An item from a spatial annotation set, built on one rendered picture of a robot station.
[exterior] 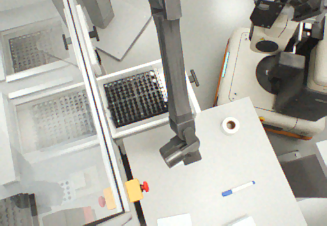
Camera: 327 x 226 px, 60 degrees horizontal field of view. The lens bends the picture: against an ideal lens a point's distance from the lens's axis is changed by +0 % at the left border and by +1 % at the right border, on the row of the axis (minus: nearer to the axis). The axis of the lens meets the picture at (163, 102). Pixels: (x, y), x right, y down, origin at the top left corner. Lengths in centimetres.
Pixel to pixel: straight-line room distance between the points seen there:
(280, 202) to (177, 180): 41
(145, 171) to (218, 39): 140
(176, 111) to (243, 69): 113
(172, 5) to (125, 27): 159
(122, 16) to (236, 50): 94
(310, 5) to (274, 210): 75
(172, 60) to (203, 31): 156
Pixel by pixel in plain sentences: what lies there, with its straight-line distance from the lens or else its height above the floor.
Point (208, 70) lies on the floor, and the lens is 216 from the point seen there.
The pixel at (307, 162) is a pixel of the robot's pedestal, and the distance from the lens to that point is 155.
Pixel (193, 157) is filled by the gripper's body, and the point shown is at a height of 94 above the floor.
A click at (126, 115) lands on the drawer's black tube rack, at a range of 108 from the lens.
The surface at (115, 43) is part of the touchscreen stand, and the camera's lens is 222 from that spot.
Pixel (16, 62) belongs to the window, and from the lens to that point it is 42.
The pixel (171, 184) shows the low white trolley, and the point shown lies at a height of 76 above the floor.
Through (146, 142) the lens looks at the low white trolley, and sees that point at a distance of 119.
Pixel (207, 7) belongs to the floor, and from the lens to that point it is 244.
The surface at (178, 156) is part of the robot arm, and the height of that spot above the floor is 105.
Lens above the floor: 193
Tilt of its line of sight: 72 degrees down
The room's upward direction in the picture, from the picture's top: straight up
